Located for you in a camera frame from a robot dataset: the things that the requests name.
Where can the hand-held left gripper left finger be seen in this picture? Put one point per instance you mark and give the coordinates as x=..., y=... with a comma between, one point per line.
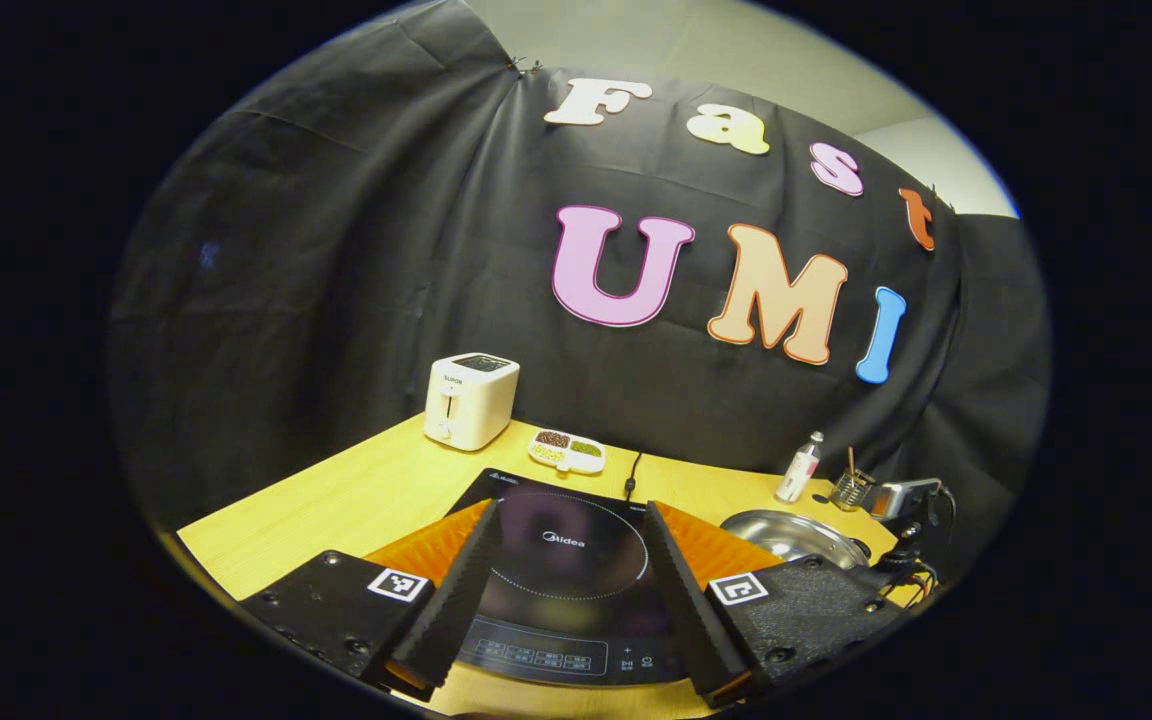
x=456, y=600

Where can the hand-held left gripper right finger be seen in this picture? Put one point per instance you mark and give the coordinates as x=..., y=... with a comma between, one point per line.
x=691, y=610

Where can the black induction cooktop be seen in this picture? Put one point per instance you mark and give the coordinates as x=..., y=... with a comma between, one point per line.
x=566, y=590

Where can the stainless steel pot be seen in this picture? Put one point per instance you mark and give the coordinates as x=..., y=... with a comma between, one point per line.
x=786, y=530

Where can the glass cup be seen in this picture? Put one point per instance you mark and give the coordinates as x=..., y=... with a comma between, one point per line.
x=849, y=492

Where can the small clear bottle pink label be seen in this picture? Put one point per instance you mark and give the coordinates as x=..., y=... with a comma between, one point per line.
x=798, y=470

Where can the white divided dish with beans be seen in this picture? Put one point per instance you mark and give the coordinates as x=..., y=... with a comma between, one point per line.
x=566, y=451

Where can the white toaster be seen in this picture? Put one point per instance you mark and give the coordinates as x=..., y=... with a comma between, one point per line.
x=471, y=400

